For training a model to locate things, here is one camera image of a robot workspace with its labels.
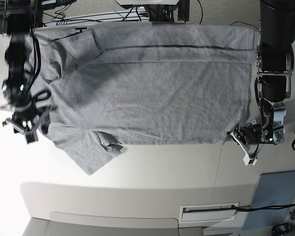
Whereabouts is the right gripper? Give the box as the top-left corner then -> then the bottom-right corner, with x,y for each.
2,105 -> 57,133

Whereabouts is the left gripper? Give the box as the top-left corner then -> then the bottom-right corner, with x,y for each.
227,120 -> 285,155

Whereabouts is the grey T-shirt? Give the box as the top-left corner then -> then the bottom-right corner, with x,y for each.
31,24 -> 255,175

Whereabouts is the blue-grey tablet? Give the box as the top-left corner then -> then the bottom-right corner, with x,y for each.
242,170 -> 295,231

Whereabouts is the black device bottom right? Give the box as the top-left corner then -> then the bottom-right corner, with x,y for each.
271,222 -> 295,236

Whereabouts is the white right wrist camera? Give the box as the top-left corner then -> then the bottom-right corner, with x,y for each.
24,131 -> 38,144

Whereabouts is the black cable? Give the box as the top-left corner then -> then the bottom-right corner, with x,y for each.
232,203 -> 295,212

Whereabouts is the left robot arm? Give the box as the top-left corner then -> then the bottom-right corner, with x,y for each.
229,0 -> 295,162

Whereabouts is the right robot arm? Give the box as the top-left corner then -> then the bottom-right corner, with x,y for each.
0,0 -> 56,134

